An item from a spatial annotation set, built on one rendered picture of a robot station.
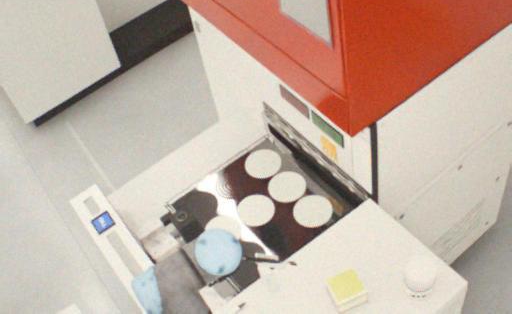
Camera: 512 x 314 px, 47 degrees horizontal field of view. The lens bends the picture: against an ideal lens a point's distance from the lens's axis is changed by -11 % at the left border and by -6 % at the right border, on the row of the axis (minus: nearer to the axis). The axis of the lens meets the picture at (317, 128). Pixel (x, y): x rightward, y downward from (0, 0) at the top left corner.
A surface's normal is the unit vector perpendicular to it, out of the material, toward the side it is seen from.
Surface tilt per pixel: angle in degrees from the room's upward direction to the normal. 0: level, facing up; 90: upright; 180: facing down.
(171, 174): 0
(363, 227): 0
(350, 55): 90
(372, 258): 0
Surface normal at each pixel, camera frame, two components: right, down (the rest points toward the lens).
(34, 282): -0.09, -0.66
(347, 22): 0.64, 0.54
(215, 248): 0.24, -0.24
